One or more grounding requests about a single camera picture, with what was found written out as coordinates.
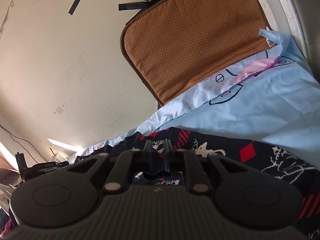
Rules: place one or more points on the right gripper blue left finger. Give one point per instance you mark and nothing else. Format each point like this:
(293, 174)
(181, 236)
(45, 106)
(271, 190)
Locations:
(126, 166)

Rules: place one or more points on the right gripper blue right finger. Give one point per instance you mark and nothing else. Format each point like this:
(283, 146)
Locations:
(188, 163)

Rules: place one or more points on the dark patterned knit sweater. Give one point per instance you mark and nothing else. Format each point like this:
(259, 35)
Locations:
(267, 158)

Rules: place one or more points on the white enamel mug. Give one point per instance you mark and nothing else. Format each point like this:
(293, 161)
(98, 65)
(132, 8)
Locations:
(57, 157)

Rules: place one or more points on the light blue cartoon bedsheet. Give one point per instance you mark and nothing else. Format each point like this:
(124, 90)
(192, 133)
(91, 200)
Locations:
(271, 97)

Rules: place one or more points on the brown padded cushion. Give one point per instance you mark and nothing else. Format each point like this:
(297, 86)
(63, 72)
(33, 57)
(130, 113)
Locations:
(174, 44)

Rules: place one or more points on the small pink wall sticker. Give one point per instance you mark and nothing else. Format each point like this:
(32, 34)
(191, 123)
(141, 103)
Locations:
(59, 110)

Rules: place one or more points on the white window frame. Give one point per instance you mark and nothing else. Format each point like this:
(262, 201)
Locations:
(300, 18)

